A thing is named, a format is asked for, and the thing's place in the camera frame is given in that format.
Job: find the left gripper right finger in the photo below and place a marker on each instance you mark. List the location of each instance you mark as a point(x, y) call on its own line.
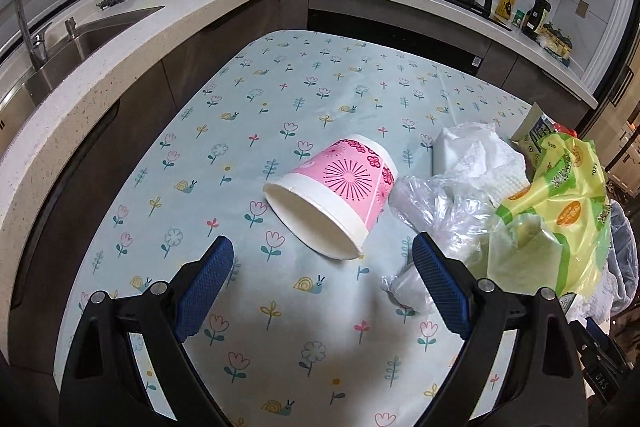
point(543, 383)

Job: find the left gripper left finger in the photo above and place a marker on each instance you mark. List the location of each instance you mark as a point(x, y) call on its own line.
point(102, 385)

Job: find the yellow green snack bag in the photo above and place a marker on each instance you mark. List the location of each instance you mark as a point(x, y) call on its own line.
point(553, 233)

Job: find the clear plastic bag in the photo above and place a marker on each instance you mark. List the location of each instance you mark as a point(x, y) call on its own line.
point(457, 215)

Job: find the beige cracker bag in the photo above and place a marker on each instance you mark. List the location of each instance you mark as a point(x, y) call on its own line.
point(533, 129)

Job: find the white paper towel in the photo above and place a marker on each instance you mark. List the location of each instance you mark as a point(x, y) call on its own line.
point(475, 154)

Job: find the pink paper cup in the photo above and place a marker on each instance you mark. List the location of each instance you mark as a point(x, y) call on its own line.
point(332, 200)

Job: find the trash bin with liner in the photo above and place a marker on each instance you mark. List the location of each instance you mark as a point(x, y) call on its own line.
point(623, 261)

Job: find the steel kitchen sink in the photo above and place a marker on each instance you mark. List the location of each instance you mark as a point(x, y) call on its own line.
point(68, 54)

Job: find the floral patterned tablecloth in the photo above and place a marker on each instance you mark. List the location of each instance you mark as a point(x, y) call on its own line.
point(294, 338)

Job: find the blue jar set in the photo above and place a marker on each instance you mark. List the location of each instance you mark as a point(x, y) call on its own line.
point(554, 42)

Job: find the chrome sink faucet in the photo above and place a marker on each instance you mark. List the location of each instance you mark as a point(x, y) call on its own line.
point(35, 43)

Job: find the dark soy sauce bottle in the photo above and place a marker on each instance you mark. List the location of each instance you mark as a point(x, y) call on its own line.
point(534, 18)

